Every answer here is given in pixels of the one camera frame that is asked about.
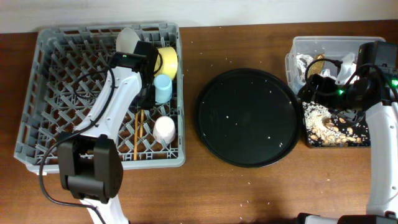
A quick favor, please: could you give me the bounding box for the white tissue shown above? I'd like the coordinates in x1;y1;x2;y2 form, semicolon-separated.
296;54;314;83

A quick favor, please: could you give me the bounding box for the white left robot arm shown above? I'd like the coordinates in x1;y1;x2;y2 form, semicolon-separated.
57;41;159;223

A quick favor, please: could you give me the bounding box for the grey dishwasher rack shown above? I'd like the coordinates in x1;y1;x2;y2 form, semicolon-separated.
14;25;186;174

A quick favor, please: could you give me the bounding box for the yellow plastic bowl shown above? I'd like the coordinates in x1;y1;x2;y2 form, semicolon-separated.
154;47;178;80

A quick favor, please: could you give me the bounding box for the black food waste bin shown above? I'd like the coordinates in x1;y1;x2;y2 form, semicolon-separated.
302;101;371;147

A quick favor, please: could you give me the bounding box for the round black tray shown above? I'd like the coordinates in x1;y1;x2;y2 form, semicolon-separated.
193;68;303;168

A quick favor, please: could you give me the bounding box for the food scraps and rice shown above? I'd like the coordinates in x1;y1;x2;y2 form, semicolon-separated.
302;102;363;147

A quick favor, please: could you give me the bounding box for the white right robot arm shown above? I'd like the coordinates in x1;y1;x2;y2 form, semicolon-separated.
296;41;397;224

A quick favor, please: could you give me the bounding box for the brown coffee sachet wrapper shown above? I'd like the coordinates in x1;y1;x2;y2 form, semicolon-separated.
307;54;325;78

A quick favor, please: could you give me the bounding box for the pink plastic cup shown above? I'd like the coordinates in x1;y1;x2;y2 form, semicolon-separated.
153;116;176;144

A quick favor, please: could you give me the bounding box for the clear plastic waste bin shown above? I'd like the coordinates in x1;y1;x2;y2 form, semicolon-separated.
285;36;385;94

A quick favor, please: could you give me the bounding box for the grey round plate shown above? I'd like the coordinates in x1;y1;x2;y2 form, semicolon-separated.
116;27;141;54

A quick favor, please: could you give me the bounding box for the light blue plastic cup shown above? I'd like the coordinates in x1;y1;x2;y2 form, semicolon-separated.
154;74;172;103

